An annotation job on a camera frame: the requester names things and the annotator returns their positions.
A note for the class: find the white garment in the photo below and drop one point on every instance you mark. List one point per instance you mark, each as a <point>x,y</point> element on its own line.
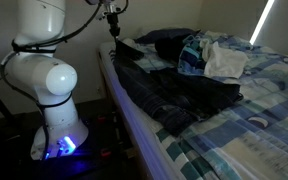
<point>224,60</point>

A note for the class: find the wooden bed frame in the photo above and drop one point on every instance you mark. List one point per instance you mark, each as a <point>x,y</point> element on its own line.
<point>106,80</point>

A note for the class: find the teal striped garment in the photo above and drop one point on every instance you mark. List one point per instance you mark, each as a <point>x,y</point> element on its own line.
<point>190,53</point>

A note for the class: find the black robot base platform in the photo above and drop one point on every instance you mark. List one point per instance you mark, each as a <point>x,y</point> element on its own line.
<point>84,166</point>

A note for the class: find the black garment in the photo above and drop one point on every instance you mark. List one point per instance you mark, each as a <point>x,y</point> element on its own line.
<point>169,46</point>

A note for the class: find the blue checked duvet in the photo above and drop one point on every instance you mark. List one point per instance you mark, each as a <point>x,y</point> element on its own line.
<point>250,140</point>

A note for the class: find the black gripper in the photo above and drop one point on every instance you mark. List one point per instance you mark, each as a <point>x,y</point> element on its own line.
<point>112,19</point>

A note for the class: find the dark blue jeans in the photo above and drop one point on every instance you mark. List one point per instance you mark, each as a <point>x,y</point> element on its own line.
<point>170,96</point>

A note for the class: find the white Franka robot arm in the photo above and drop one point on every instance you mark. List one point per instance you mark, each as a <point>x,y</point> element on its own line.
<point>50,110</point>

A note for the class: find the white mattress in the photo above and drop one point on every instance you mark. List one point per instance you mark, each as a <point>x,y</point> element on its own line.
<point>130,110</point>

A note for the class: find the dark navy garment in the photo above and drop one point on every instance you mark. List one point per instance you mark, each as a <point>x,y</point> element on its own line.
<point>164,35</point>

